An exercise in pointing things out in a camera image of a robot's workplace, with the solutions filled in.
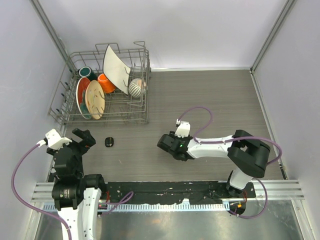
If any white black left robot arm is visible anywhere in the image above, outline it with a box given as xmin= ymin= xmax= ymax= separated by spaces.
xmin=45 ymin=128 xmax=107 ymax=240

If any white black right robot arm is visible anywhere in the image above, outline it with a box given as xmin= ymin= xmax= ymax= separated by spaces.
xmin=157 ymin=130 xmax=270 ymax=198

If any black earbud charging case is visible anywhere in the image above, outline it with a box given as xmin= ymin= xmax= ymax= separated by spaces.
xmin=104 ymin=137 xmax=115 ymax=148

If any beige speckled round plate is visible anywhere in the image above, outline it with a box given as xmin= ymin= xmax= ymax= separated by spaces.
xmin=85 ymin=80 xmax=106 ymax=120

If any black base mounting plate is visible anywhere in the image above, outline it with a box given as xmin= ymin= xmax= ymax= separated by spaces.
xmin=95 ymin=180 xmax=256 ymax=205

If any red green round plate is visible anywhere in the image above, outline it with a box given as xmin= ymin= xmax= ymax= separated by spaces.
xmin=75 ymin=77 xmax=92 ymax=120

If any orange mug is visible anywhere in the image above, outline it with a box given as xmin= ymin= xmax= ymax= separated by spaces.
xmin=97 ymin=73 xmax=116 ymax=94

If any striped black white cup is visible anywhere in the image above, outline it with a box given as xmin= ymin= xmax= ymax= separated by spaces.
xmin=128 ymin=78 xmax=147 ymax=98

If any dark green mug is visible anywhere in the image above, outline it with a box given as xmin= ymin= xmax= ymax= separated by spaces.
xmin=78 ymin=66 xmax=98 ymax=81

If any white square plate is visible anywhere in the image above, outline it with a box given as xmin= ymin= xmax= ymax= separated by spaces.
xmin=102 ymin=44 xmax=131 ymax=95

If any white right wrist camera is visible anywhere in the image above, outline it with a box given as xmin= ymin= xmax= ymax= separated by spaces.
xmin=174 ymin=119 xmax=191 ymax=138

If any white slotted cable duct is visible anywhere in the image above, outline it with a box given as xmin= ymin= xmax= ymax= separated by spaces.
xmin=43 ymin=202 xmax=230 ymax=213

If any grey wire dish rack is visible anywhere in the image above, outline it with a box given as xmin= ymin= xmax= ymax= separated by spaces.
xmin=48 ymin=41 xmax=151 ymax=126

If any aluminium frame rail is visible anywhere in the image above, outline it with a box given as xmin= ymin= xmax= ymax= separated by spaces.
xmin=31 ymin=179 xmax=305 ymax=203

